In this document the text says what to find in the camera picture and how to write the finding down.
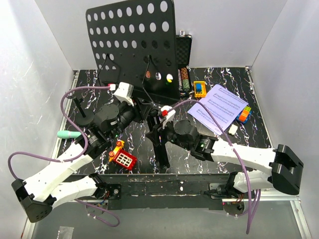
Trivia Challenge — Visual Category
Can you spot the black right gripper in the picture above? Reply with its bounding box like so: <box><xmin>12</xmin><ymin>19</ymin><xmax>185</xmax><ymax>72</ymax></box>
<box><xmin>145</xmin><ymin>118</ymin><xmax>192</xmax><ymax>151</ymax></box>

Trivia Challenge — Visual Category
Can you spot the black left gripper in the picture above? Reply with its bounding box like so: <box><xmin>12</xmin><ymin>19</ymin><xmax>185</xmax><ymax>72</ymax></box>
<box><xmin>110</xmin><ymin>96</ymin><xmax>152</xmax><ymax>139</ymax></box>

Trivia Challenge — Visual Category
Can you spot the black microphone desk stand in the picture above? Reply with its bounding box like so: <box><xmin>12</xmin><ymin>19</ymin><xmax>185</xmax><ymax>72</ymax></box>
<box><xmin>72</xmin><ymin>96</ymin><xmax>95</xmax><ymax>127</ymax></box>

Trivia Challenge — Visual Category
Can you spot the black music stand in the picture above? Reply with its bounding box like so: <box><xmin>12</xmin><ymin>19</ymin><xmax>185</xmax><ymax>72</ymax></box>
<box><xmin>86</xmin><ymin>0</ymin><xmax>180</xmax><ymax>168</ymax></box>

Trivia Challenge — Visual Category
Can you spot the sheet music page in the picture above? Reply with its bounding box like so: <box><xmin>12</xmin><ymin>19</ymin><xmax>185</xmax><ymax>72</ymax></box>
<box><xmin>188</xmin><ymin>100</ymin><xmax>236</xmax><ymax>136</ymax></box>
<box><xmin>200</xmin><ymin>85</ymin><xmax>248</xmax><ymax>120</ymax></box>

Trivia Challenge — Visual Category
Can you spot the mint green toy microphone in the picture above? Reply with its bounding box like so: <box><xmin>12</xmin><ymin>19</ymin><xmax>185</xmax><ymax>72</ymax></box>
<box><xmin>57</xmin><ymin>130</ymin><xmax>81</xmax><ymax>139</ymax></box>

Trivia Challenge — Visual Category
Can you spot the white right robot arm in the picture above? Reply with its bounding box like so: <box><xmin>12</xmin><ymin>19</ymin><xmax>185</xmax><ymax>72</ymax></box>
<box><xmin>146</xmin><ymin>120</ymin><xmax>304</xmax><ymax>198</ymax></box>

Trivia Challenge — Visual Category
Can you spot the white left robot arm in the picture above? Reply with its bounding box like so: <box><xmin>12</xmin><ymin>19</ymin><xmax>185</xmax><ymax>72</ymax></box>
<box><xmin>11</xmin><ymin>100</ymin><xmax>153</xmax><ymax>223</ymax></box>

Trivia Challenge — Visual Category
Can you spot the yellow round dealer chip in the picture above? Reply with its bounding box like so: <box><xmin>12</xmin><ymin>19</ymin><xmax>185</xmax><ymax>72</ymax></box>
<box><xmin>166</xmin><ymin>75</ymin><xmax>173</xmax><ymax>83</ymax></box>

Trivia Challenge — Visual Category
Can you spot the red yellow toy brick house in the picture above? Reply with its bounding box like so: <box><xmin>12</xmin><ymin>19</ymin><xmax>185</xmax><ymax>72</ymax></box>
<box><xmin>108</xmin><ymin>140</ymin><xmax>137</xmax><ymax>171</ymax></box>

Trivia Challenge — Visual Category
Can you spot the yellow toy brick tray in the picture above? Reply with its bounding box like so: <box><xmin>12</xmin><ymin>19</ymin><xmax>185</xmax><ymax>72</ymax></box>
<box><xmin>193</xmin><ymin>81</ymin><xmax>207</xmax><ymax>98</ymax></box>

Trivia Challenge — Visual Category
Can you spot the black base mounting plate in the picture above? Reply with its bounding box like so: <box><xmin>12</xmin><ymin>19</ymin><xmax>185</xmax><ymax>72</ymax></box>
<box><xmin>101</xmin><ymin>174</ymin><xmax>240</xmax><ymax>210</ymax></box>

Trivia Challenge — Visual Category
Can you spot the black poker chip case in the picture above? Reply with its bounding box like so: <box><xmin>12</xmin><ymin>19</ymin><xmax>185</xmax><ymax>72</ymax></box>
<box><xmin>176</xmin><ymin>30</ymin><xmax>192</xmax><ymax>98</ymax></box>

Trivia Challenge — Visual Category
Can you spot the small white block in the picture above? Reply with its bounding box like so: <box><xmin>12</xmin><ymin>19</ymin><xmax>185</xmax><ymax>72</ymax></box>
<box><xmin>228</xmin><ymin>124</ymin><xmax>238</xmax><ymax>135</ymax></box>

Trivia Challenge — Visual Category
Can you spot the orange blue toy brick stack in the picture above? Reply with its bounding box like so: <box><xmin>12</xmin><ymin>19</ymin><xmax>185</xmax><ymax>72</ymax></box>
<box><xmin>236</xmin><ymin>106</ymin><xmax>252</xmax><ymax>124</ymax></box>

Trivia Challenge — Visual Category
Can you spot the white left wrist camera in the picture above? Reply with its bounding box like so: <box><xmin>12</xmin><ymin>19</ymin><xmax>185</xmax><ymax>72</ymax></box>
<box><xmin>108</xmin><ymin>82</ymin><xmax>135</xmax><ymax>107</ymax></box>

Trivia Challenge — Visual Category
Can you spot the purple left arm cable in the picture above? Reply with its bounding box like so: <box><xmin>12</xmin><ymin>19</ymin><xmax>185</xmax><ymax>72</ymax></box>
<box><xmin>7</xmin><ymin>84</ymin><xmax>121</xmax><ymax>228</ymax></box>

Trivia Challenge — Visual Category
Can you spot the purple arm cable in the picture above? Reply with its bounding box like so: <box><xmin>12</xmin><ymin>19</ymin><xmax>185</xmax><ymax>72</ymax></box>
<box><xmin>7</xmin><ymin>84</ymin><xmax>121</xmax><ymax>228</ymax></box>
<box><xmin>169</xmin><ymin>99</ymin><xmax>262</xmax><ymax>235</ymax></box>

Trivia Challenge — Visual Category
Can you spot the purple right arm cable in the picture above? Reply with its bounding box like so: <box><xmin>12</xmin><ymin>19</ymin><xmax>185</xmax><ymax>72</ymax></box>
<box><xmin>169</xmin><ymin>99</ymin><xmax>262</xmax><ymax>235</ymax></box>

